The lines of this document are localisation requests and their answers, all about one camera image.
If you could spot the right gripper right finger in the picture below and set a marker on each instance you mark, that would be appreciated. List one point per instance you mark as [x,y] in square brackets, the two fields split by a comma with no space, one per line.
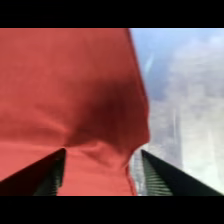
[166,180]

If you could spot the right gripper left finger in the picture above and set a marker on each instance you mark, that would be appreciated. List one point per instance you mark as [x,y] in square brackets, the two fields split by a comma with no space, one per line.
[43,176]

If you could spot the red garment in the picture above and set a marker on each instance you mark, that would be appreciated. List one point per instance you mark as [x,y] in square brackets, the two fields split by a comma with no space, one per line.
[66,93]

